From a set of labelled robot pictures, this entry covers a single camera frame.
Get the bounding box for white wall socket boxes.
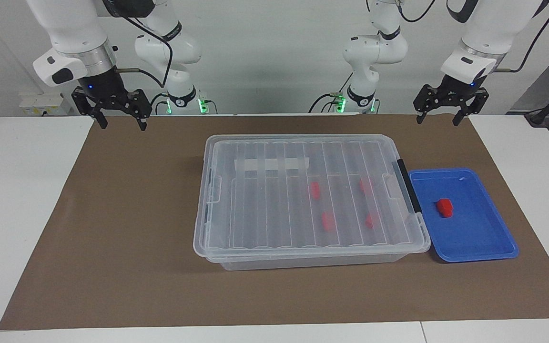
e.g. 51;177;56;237
19;93;72;116

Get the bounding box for clear plastic storage box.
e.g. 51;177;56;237
203;136;430;271

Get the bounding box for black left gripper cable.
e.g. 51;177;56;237
398;0;549;73

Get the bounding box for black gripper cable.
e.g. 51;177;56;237
108;10;175;89
398;0;549;73

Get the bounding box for blue plastic tray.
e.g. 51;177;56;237
408;168;519;263

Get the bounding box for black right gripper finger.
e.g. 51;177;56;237
71;88;109;131
130;89;153;131

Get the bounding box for black box latch handle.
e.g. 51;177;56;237
391;159;422;214

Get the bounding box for black base cables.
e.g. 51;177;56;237
309;71;354;113

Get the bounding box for brown table mat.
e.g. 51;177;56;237
0;114;549;331

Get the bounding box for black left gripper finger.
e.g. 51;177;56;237
452;89;489;127
413;84;440;125

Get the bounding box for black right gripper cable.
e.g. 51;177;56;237
108;10;175;89

